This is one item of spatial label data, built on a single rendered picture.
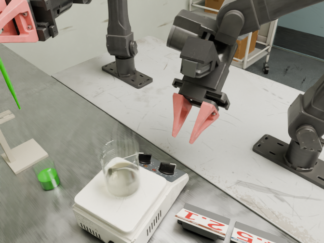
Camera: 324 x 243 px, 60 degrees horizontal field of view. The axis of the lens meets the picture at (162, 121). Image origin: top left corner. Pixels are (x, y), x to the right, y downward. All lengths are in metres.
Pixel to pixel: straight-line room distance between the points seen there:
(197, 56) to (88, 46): 1.71
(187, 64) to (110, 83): 0.54
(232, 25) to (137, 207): 0.33
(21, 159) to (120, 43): 0.43
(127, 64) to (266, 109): 0.45
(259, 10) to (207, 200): 0.36
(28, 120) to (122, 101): 0.27
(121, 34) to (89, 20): 1.21
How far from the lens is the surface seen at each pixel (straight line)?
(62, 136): 0.77
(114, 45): 0.89
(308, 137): 0.60
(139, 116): 0.78
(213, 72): 0.50
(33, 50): 1.93
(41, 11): 0.52
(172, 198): 0.55
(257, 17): 0.50
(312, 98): 0.58
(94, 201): 0.49
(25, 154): 0.74
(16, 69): 1.15
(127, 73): 0.95
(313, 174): 0.69
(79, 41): 2.07
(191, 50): 0.45
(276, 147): 0.72
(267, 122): 0.80
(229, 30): 0.49
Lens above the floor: 1.38
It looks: 39 degrees down
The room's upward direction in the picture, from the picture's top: 1 degrees counter-clockwise
